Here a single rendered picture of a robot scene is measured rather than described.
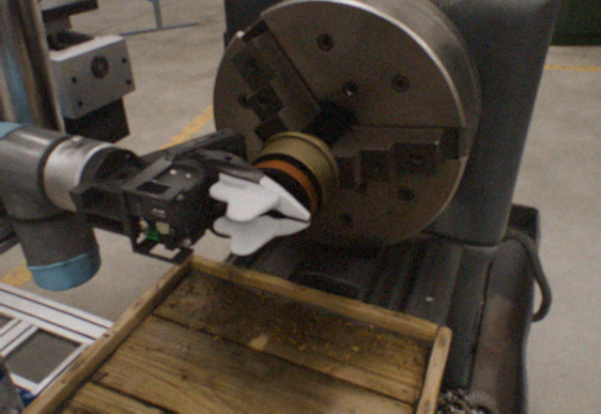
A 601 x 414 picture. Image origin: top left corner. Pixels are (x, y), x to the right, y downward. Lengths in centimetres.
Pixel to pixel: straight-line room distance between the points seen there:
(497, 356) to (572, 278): 119
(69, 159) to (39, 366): 115
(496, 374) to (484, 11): 68
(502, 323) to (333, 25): 80
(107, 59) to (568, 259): 194
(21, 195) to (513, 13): 57
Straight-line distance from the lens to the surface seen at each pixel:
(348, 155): 51
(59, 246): 63
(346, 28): 55
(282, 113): 52
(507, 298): 125
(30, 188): 58
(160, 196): 45
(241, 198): 46
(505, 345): 114
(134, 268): 219
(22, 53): 68
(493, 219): 79
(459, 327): 92
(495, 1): 68
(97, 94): 88
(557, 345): 198
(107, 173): 53
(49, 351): 167
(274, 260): 75
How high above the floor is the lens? 134
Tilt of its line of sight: 31 degrees down
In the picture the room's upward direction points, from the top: straight up
